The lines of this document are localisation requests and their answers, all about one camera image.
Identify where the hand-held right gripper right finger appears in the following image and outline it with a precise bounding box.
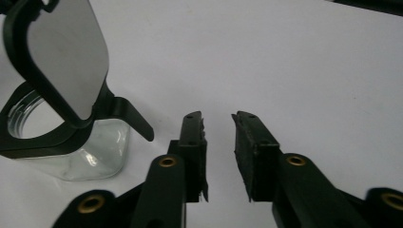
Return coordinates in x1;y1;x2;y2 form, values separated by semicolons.
231;110;283;202

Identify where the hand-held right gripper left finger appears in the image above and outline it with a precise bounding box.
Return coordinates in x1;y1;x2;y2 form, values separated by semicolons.
167;110;209;203

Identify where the clear glass jar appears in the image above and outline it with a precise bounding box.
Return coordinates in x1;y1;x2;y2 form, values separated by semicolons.
0;0;155;182

